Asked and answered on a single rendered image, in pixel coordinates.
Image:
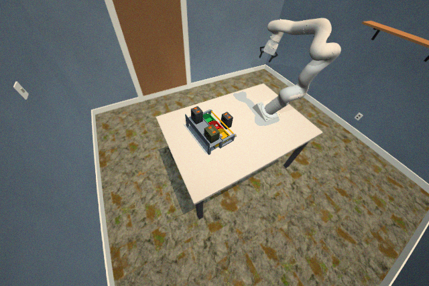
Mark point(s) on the dark grey metal shelf rack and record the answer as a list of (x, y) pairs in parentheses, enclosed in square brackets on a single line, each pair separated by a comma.
[(198, 131)]

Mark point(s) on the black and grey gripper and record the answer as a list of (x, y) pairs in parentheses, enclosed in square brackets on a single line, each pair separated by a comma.
[(270, 48)]

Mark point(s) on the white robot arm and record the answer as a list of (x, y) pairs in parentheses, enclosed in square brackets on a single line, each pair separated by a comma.
[(321, 52)]

